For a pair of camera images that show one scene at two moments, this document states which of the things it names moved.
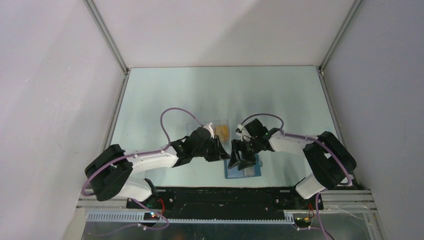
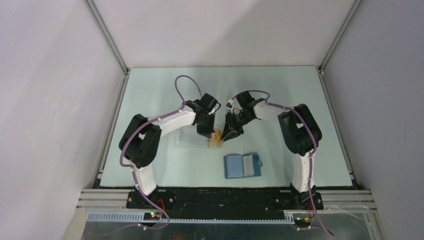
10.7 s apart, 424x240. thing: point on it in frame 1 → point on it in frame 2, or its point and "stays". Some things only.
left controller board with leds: (151, 216) stays
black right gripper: (246, 160) → (230, 129)
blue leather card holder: (254, 170) stays
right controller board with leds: (305, 222) stays
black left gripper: (218, 152) → (208, 131)
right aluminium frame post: (340, 34) stays
